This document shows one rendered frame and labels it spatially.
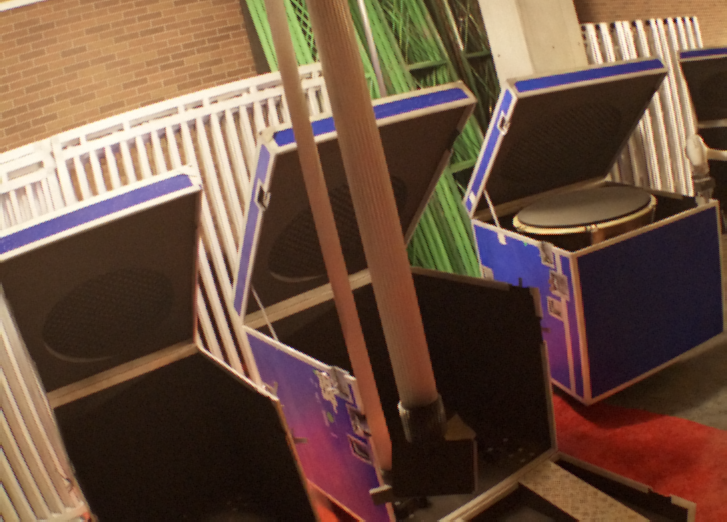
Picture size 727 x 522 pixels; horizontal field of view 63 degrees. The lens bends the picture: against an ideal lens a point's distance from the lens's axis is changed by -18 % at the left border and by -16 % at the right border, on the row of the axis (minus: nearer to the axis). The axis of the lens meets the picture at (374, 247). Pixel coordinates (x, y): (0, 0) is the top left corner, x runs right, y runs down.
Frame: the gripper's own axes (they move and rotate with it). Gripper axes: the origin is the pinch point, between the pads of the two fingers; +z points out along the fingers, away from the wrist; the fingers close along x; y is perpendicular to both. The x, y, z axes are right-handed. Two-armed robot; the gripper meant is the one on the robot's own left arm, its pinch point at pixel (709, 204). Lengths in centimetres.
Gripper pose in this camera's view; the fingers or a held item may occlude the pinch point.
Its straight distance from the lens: 375.6
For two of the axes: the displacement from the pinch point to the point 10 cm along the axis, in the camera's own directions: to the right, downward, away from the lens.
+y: 2.3, 0.0, -9.7
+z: 2.7, 9.6, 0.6
